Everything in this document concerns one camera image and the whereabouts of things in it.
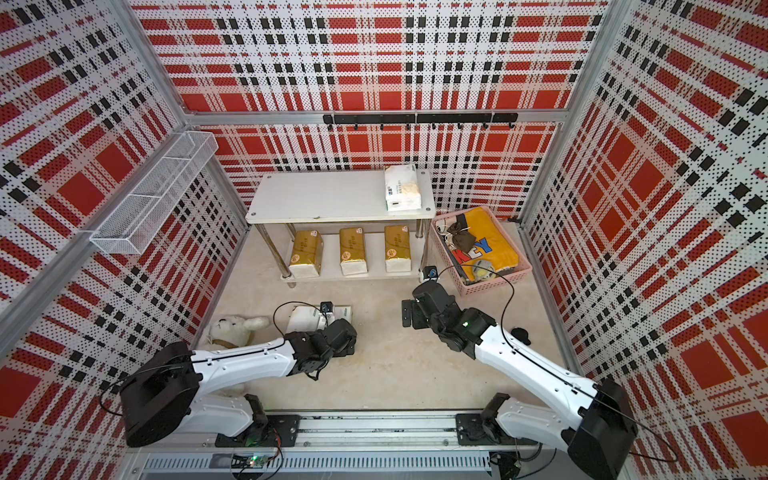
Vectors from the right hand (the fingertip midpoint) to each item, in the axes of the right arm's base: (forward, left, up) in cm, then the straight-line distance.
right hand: (425, 304), depth 79 cm
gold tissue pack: (+20, +37, -3) cm, 42 cm away
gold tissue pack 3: (+22, +8, -3) cm, 23 cm away
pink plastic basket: (+32, -11, -7) cm, 35 cm away
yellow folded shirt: (+28, -25, -9) cm, 38 cm away
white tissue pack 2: (+3, +24, -11) cm, 27 cm away
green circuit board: (-34, +41, -14) cm, 55 cm away
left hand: (-4, +25, -13) cm, 28 cm away
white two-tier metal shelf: (+44, +39, -16) cm, 61 cm away
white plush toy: (-4, +54, -8) cm, 55 cm away
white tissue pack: (+2, +37, -13) cm, 39 cm away
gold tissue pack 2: (+21, +22, -3) cm, 31 cm away
